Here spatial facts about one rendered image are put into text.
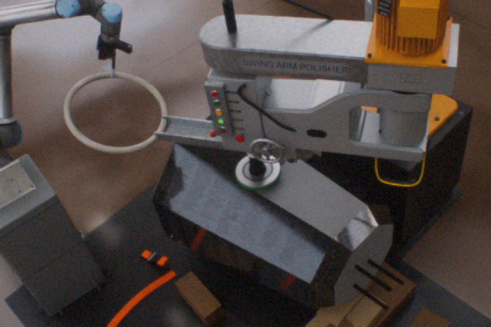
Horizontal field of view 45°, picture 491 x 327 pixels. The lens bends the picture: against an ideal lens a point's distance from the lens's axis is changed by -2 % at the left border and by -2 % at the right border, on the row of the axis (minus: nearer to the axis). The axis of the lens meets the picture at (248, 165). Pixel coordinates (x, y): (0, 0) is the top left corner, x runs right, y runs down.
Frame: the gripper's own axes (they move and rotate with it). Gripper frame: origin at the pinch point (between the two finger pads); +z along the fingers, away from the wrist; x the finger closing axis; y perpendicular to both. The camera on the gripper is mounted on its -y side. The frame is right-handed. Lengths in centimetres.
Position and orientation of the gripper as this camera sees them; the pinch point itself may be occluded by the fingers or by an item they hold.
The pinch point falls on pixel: (111, 66)
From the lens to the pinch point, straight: 304.4
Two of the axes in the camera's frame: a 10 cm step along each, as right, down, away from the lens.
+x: 2.5, 8.2, -5.1
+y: -9.3, 0.7, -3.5
